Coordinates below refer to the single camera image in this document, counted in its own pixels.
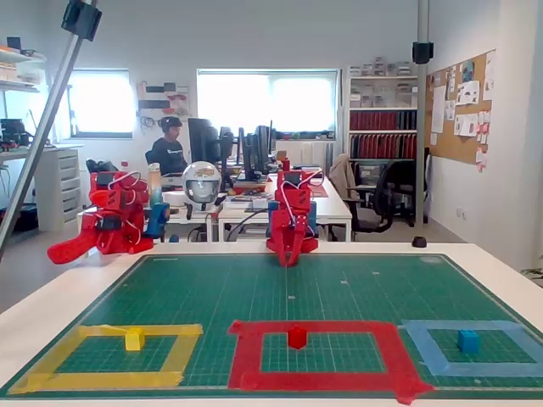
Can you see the red toy brick cube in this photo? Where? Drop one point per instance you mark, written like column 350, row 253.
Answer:
column 297, row 338

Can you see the red leader robot arm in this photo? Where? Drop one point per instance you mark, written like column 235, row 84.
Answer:
column 119, row 203

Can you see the red robot arm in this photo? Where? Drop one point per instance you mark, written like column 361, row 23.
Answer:
column 297, row 197

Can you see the red tape square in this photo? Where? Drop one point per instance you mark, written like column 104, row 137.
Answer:
column 314, row 380

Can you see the yellow toy brick cube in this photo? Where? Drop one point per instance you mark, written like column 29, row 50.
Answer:
column 135, row 340

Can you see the blue toy brick cube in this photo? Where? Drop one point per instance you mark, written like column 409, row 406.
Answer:
column 468, row 341

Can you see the yellow tape square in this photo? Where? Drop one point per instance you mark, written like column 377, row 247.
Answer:
column 106, row 380

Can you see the blue tape square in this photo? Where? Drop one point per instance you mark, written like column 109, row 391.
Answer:
column 479, row 369

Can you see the green cutting mat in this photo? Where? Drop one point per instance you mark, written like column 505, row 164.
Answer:
column 297, row 292

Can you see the red bottle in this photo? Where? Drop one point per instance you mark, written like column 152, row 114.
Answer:
column 286, row 164

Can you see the beige jacket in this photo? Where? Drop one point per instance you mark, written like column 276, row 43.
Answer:
column 341, row 174

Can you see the black computer monitor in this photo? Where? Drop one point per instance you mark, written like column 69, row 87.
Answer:
column 259, row 148
column 226, row 144
column 203, row 140

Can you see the white helmet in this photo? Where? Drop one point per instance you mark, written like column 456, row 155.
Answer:
column 201, row 184

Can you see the black office chair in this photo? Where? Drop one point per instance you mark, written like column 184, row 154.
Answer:
column 399, row 182

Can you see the white round container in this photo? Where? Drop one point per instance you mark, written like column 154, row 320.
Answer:
column 174, row 199

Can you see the black round knob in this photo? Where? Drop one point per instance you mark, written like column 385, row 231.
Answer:
column 419, row 242

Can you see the wide bright window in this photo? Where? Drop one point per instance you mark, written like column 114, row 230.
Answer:
column 267, row 102

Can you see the colourful bottle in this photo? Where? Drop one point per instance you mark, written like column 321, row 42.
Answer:
column 155, row 186

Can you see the seated person dark shirt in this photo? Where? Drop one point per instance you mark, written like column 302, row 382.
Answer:
column 167, row 154

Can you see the white shelf with binders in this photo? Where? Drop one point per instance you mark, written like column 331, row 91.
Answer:
column 382, row 120

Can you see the upright grey pole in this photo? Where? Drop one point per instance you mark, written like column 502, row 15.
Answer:
column 423, row 106

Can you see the cork pin board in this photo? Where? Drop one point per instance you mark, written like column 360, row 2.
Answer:
column 462, row 140

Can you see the black backpack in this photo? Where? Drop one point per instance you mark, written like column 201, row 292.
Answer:
column 102, row 165

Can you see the black pole clamp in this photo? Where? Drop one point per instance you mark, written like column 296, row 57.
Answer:
column 423, row 52
column 80, row 19

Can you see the white drawer cabinet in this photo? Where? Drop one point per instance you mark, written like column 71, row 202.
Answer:
column 68, row 191

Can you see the green plant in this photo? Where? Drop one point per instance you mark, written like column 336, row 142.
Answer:
column 535, row 273

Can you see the slanted aluminium pole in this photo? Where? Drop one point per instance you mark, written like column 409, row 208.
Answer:
column 40, row 135

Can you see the white wall outlet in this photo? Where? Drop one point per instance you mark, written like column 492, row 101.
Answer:
column 461, row 213

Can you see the wall tool board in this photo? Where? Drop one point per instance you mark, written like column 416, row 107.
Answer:
column 163, row 99

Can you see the white wall shelf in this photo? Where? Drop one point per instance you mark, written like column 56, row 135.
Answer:
column 21, row 59

